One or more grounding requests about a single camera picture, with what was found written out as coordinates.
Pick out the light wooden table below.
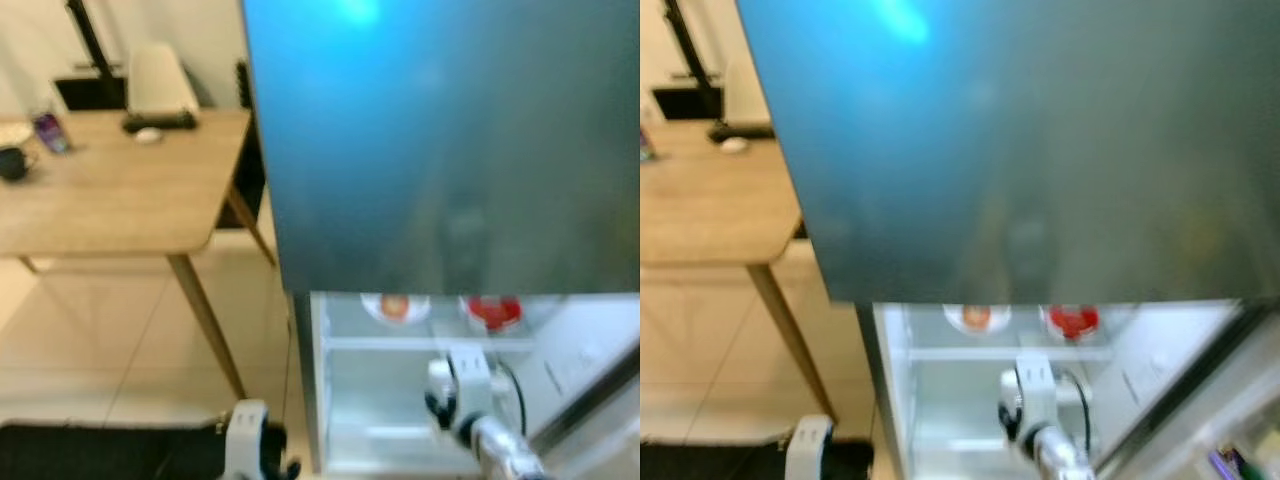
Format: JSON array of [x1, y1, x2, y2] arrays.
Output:
[[0, 108, 279, 402], [640, 120, 838, 422]]

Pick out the metal bowl red contents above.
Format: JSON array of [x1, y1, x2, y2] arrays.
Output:
[[459, 294, 525, 334], [1039, 304, 1102, 342]]

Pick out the grey freezer door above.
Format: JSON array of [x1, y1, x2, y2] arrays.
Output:
[[242, 0, 641, 299], [734, 0, 1280, 307]]

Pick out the purple candy pack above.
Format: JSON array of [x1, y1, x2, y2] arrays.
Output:
[[1205, 447, 1263, 480]]

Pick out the black handheld controller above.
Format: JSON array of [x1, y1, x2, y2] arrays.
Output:
[[707, 121, 777, 142], [121, 111, 200, 134]]

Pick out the grey fridge body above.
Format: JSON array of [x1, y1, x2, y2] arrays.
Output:
[[858, 298, 1251, 480], [291, 291, 641, 475]]

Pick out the white bowl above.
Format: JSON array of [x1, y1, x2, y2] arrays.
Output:
[[942, 303, 1014, 335], [359, 293, 434, 325]]

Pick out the black box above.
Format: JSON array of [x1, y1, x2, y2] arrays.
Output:
[[54, 75, 130, 112], [651, 87, 724, 124]]

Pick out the black floor mat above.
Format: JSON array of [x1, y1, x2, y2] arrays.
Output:
[[0, 419, 229, 480], [640, 434, 791, 480]]

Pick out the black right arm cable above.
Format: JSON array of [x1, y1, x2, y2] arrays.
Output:
[[494, 358, 529, 443], [1060, 368, 1094, 451]]

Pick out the black metal stand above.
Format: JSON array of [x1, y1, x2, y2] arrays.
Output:
[[660, 0, 727, 91], [64, 0, 127, 81]]

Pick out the black mug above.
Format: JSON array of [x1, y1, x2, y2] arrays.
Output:
[[0, 146, 40, 184]]

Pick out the glass fridge shelf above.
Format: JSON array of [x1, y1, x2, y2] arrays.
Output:
[[318, 334, 546, 353], [903, 344, 1119, 363], [910, 436, 1011, 453], [328, 424, 451, 443]]

